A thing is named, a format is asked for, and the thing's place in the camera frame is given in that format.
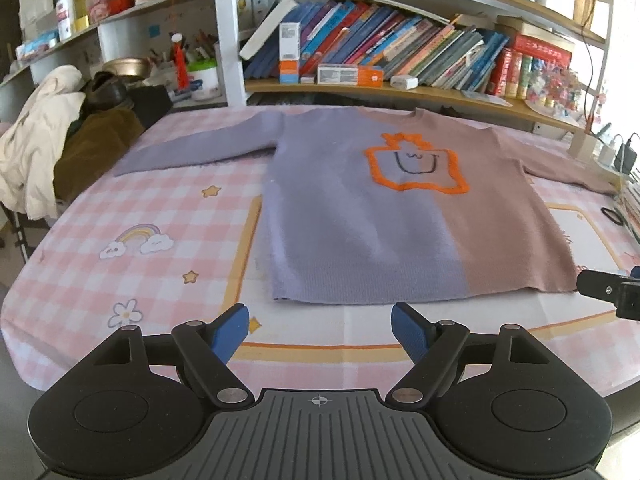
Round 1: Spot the cream jacket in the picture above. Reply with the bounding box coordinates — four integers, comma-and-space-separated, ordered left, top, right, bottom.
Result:
0, 65, 86, 220

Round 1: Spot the brass bowl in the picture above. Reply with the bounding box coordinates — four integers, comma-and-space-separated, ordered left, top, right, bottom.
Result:
101, 57, 152, 80

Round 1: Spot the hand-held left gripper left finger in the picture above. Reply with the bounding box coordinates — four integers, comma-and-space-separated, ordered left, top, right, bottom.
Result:
85, 304, 251, 407

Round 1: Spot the black bag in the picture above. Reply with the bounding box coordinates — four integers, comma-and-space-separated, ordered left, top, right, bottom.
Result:
82, 71, 172, 128

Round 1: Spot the black power adapter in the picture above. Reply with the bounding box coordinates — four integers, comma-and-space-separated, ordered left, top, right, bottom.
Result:
614, 132, 640, 174

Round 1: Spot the brown garment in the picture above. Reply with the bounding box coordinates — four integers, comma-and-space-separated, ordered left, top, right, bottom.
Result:
52, 109, 147, 202

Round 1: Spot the flat white orange box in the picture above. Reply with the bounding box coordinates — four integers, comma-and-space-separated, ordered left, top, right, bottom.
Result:
317, 63, 385, 86

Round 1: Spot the row of books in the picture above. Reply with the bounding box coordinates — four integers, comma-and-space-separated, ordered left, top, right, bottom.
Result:
240, 0, 573, 98

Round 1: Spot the wooden bookshelf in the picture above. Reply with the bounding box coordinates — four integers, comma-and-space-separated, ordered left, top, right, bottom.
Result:
212, 0, 613, 141

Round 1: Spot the white lotion bottle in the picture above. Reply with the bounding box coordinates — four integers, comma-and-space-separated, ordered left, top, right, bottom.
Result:
56, 0, 74, 42

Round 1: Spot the white pen holder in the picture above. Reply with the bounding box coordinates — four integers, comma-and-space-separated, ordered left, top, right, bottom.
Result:
190, 59, 222, 102

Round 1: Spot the upright white orange box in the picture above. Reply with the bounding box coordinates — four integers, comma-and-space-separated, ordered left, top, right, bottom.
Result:
278, 21, 302, 85

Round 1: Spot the pink checked cartoon table mat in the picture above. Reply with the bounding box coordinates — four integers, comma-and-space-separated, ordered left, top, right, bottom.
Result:
0, 105, 640, 396

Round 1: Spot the purple and pink sweater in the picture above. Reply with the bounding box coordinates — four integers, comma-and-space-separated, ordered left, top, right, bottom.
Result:
112, 106, 620, 307

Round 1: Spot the colourful flower ornament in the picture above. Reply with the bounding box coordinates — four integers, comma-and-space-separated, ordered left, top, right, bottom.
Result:
525, 57, 587, 122

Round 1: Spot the wooden side shelf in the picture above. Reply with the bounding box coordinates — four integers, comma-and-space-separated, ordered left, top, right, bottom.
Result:
0, 0, 217, 86

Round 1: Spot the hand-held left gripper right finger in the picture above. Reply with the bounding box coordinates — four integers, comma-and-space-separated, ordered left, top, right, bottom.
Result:
387, 302, 556, 407

